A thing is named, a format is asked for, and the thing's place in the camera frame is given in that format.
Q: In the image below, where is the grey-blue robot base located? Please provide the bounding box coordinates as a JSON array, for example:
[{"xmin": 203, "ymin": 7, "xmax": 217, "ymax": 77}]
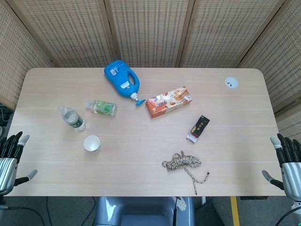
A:
[{"xmin": 94, "ymin": 196, "xmax": 196, "ymax": 226}]

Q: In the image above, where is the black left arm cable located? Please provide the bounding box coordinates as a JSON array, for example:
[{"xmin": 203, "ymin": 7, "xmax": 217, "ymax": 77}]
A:
[{"xmin": 0, "ymin": 206, "xmax": 46, "ymax": 226}]

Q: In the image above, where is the coiled speckled rope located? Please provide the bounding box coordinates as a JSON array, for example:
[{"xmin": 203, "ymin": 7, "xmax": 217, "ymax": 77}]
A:
[{"xmin": 161, "ymin": 150, "xmax": 210, "ymax": 195}]

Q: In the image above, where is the small black snack packet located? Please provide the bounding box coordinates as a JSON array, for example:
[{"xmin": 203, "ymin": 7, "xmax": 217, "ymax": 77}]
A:
[{"xmin": 186, "ymin": 114, "xmax": 211, "ymax": 144}]

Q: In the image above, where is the small white paper cup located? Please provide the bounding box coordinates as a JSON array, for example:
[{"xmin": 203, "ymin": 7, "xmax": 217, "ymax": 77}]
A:
[{"xmin": 84, "ymin": 135, "xmax": 102, "ymax": 153}]

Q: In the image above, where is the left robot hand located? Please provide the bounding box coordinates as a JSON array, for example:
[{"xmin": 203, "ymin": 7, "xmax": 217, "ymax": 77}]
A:
[{"xmin": 0, "ymin": 131, "xmax": 38, "ymax": 196}]

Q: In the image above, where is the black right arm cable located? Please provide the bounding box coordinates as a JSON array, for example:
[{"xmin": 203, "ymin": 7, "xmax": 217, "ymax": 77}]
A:
[{"xmin": 275, "ymin": 207, "xmax": 301, "ymax": 226}]

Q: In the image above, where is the transparent plastic water bottle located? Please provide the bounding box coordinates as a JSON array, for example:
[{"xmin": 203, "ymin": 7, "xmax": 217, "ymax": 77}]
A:
[{"xmin": 58, "ymin": 105, "xmax": 87, "ymax": 132}]

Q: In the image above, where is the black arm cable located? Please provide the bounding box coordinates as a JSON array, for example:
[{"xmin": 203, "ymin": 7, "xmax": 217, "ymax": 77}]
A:
[
  {"xmin": 275, "ymin": 207, "xmax": 301, "ymax": 226},
  {"xmin": 0, "ymin": 206, "xmax": 46, "ymax": 226}
]

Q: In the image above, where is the small clear green-label bottle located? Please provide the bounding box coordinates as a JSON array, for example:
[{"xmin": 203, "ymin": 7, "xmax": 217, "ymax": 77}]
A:
[{"xmin": 85, "ymin": 100, "xmax": 118, "ymax": 117}]

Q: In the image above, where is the blue detergent pump jug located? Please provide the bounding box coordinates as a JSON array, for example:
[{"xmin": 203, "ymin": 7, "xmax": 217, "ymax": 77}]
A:
[{"xmin": 104, "ymin": 59, "xmax": 147, "ymax": 107}]

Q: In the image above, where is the white round cable grommet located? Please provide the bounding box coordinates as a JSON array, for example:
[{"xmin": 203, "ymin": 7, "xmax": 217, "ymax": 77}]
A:
[{"xmin": 224, "ymin": 76, "xmax": 239, "ymax": 89}]

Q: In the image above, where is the orange biscuit box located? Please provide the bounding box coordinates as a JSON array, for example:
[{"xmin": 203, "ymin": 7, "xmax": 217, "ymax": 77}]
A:
[{"xmin": 145, "ymin": 86, "xmax": 191, "ymax": 118}]

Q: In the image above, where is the woven folding screen panel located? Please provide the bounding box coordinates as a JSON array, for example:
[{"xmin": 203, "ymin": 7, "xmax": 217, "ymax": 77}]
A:
[
  {"xmin": 237, "ymin": 0, "xmax": 301, "ymax": 113},
  {"xmin": 275, "ymin": 101, "xmax": 301, "ymax": 141},
  {"xmin": 7, "ymin": 0, "xmax": 118, "ymax": 68},
  {"xmin": 0, "ymin": 0, "xmax": 54, "ymax": 111},
  {"xmin": 104, "ymin": 0, "xmax": 195, "ymax": 68},
  {"xmin": 180, "ymin": 0, "xmax": 289, "ymax": 68}
]

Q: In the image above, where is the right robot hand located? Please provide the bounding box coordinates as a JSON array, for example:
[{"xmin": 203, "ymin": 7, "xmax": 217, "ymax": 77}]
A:
[{"xmin": 261, "ymin": 133, "xmax": 301, "ymax": 202}]

